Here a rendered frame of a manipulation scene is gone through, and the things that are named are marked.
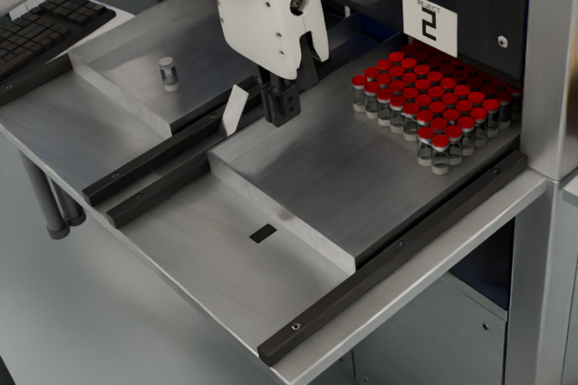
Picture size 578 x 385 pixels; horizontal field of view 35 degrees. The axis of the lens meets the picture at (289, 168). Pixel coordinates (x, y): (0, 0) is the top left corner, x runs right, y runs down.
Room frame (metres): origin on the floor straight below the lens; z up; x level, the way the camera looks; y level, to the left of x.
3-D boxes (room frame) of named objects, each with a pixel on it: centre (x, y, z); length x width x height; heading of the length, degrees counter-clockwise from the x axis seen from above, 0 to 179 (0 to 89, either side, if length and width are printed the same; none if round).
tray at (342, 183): (0.86, -0.12, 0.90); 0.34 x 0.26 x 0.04; 125
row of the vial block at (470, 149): (0.90, -0.17, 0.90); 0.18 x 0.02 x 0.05; 35
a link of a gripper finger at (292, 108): (0.68, -0.01, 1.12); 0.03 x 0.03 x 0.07; 35
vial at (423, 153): (0.83, -0.17, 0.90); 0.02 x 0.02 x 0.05
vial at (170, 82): (1.06, 0.14, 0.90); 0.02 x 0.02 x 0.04
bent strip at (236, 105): (0.92, 0.10, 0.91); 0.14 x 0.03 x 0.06; 124
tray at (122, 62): (1.14, 0.08, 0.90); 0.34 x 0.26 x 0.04; 125
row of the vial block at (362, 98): (0.89, -0.15, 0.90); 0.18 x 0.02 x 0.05; 35
